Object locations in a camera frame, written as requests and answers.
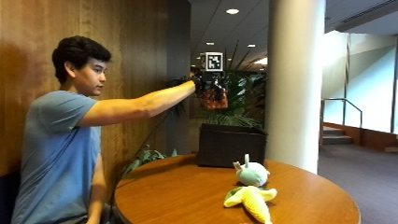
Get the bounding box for metal stair handrail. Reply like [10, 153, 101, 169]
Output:
[318, 97, 365, 147]

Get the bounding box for white round column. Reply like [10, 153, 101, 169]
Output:
[263, 0, 327, 175]

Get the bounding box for dark brown box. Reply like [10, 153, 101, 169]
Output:
[197, 122, 269, 169]

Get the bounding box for black glove cable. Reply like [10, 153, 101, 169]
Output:
[108, 106, 176, 206]

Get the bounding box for yellow corn soft toy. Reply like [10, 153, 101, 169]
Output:
[222, 185, 278, 224]

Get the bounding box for carpeted stair steps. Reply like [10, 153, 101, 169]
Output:
[321, 125, 354, 146]

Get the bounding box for small green leafy plant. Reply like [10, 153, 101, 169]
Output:
[121, 145, 180, 180]

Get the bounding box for red soft toy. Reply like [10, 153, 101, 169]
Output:
[201, 87, 230, 111]

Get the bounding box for green round soft toy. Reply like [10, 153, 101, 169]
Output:
[231, 153, 271, 188]

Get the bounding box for large green potted plant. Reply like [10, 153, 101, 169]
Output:
[166, 40, 269, 129]

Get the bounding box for white marker cube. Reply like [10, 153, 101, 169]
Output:
[199, 51, 225, 73]

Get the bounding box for the person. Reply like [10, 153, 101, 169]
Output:
[9, 35, 198, 224]

